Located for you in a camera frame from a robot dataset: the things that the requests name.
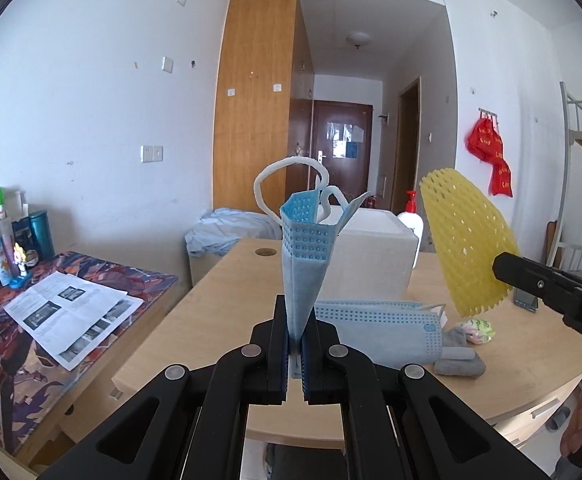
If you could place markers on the teal cylinder container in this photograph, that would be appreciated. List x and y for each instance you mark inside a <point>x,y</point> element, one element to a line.
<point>42,235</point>

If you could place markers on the yellow foam fruit net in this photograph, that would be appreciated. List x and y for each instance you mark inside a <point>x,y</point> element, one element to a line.
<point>461,240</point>

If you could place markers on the white wall switch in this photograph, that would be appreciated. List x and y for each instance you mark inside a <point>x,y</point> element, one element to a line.
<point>167,64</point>

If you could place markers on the wooden wardrobe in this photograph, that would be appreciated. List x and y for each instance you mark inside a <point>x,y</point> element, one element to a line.
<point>251,110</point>

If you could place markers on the white lotion pump bottle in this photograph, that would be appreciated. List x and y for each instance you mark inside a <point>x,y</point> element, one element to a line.
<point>413,225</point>

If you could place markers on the metal bunk bed frame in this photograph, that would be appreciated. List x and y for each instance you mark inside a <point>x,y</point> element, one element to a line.
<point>567,160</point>

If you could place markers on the dark brown entrance door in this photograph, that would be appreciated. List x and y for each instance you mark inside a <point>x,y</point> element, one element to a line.
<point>341,175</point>

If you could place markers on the printed paper sheet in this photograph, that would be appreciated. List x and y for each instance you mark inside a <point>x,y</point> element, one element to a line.
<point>71,310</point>

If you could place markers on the smartphone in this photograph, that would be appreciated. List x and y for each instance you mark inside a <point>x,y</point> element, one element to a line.
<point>525,301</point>

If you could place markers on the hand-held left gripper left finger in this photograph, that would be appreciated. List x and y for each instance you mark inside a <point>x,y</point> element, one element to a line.
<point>285,377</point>

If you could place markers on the white double wall socket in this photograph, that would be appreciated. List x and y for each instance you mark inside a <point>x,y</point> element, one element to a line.
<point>152,153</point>

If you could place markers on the red hanging bag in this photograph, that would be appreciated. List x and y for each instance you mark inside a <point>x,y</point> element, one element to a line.
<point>488,150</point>

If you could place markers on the grey sock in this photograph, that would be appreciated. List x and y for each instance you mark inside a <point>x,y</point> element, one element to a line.
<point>458,362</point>

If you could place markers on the wall hook rack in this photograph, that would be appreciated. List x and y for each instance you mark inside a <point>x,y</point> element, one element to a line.
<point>488,112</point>

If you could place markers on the light blue cloth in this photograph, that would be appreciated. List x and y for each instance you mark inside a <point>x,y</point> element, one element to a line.
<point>231,225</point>

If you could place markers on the wooden side door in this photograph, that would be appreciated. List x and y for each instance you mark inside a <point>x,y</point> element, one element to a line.
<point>403,150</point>

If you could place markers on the blue face mask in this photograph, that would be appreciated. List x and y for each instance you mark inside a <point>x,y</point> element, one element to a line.
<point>381,330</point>
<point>306,250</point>

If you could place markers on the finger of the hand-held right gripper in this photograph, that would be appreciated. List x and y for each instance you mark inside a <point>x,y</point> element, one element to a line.
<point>531,275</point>

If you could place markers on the patterned tablecloth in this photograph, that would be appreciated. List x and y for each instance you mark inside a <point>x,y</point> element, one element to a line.
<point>136,280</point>

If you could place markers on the white foam box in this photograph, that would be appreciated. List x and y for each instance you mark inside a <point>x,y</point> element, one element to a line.
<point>371,260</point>

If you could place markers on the round ceiling lamp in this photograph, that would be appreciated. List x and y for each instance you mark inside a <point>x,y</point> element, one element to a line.
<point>358,39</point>

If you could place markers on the red fire extinguisher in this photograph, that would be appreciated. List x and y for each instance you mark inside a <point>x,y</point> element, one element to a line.
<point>370,202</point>

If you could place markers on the dark blue box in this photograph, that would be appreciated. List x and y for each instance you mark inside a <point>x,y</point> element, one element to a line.
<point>23,235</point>

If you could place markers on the candy wrapper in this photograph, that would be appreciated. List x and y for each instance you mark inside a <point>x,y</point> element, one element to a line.
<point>478,331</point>

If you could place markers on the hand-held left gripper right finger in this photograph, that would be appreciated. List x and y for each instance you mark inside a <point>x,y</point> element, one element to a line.
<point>305,375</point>

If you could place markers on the green cap spray bottle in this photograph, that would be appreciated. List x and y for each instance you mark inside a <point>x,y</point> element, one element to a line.
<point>2,240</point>

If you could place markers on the small cartoon figurine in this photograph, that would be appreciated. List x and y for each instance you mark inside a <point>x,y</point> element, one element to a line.
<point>20,265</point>

